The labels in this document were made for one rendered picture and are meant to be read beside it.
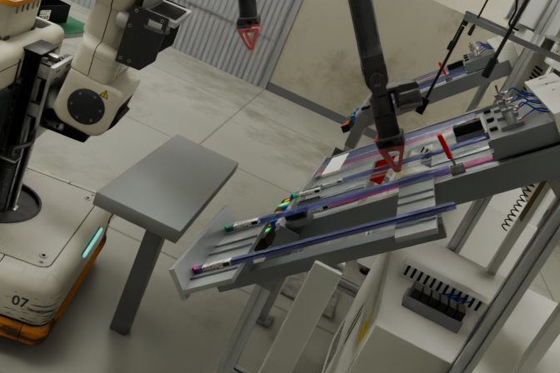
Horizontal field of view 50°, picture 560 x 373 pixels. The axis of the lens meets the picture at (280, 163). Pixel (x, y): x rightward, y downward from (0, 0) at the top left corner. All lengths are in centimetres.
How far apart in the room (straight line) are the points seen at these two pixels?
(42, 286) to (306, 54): 405
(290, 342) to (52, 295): 78
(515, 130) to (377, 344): 61
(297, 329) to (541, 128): 67
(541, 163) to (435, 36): 410
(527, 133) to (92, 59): 111
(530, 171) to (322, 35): 420
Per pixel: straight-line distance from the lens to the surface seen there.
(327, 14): 543
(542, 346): 157
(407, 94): 154
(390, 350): 157
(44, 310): 186
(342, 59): 546
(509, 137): 141
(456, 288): 183
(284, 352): 133
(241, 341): 160
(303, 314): 127
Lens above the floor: 137
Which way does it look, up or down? 20 degrees down
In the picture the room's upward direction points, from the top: 24 degrees clockwise
